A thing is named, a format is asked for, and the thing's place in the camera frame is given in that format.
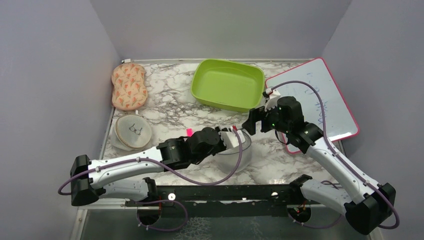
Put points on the white mesh laundry bag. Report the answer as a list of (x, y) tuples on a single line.
[(227, 160)]

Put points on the pink plastic clip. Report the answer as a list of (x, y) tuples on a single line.
[(189, 132)]

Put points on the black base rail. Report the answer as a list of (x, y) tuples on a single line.
[(223, 201)]

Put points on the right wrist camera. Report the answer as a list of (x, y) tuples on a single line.
[(271, 98)]

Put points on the pink framed whiteboard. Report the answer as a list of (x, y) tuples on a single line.
[(325, 102)]

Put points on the floral orange pouch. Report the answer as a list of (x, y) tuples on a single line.
[(129, 90)]

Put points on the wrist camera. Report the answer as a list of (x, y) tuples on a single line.
[(237, 138), (271, 98)]

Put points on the green plastic tray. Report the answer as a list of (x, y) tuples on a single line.
[(228, 85)]

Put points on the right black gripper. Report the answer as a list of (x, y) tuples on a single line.
[(256, 115)]

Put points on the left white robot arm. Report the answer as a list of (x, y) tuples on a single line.
[(91, 180)]

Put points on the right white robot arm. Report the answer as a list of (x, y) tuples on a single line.
[(364, 202)]

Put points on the round beige mesh bag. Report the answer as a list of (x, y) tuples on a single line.
[(130, 132)]

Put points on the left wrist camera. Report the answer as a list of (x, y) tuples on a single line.
[(237, 138)]

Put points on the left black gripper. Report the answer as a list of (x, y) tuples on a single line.
[(223, 146)]

